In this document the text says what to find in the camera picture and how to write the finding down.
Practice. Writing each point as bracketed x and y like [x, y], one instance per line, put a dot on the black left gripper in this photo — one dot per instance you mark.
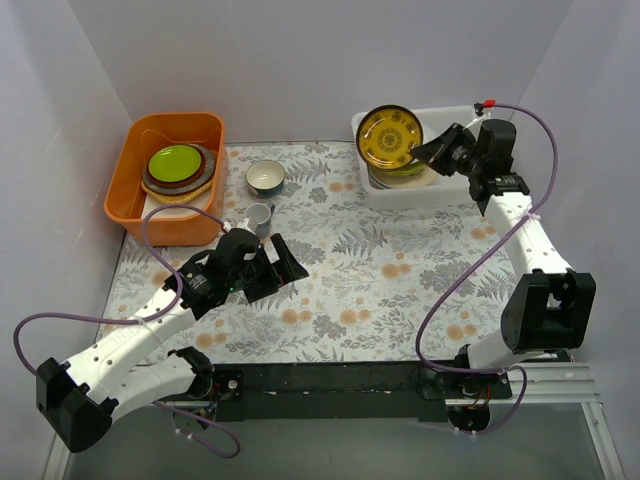
[270, 273]

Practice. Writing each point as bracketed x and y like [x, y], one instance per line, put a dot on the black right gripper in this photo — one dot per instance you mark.
[451, 151]

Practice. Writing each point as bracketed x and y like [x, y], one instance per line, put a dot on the lime green dotted plate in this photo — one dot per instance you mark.
[406, 171]

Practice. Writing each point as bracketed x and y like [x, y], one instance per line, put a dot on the yellow black patterned plate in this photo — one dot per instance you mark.
[386, 135]

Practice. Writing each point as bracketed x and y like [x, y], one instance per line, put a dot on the cream green glazed plate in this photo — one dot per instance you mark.
[385, 180]

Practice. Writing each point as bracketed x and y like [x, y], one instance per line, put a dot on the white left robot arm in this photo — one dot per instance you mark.
[84, 395]

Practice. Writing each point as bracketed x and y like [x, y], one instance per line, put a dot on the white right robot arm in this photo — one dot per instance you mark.
[551, 304]

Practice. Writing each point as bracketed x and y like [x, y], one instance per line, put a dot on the white plastic bin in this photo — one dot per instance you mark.
[445, 191]

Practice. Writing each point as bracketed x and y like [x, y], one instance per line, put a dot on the orange plastic bin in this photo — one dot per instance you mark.
[125, 197]

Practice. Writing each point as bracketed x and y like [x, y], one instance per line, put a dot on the grey ceramic mug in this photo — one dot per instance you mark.
[260, 217]

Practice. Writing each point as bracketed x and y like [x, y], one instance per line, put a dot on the dark teal ceramic bowl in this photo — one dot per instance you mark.
[265, 178]

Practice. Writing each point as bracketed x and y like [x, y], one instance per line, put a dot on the white square plate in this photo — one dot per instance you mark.
[151, 204]

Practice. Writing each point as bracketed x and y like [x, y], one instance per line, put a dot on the grey speckled plate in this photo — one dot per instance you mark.
[180, 162]

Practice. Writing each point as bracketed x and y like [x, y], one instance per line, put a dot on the floral patterned table mat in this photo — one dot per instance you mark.
[381, 285]

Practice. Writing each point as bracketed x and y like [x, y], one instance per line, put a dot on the yellow woven basket plate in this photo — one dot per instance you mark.
[177, 192]

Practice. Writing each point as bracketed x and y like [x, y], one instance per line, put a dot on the dark brown plate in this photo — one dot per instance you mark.
[187, 179]

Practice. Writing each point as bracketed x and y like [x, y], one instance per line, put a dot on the lime green small plate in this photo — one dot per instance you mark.
[174, 163]

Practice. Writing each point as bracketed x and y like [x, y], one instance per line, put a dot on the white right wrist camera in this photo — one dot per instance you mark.
[473, 127]

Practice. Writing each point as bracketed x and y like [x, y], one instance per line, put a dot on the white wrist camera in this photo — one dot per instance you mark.
[228, 227]
[473, 127]

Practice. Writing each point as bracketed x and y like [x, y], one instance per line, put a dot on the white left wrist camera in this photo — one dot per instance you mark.
[228, 227]

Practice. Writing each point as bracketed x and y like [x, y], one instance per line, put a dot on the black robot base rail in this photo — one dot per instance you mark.
[342, 390]

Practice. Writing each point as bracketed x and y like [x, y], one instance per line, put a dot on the aluminium frame rail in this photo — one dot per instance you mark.
[537, 382]

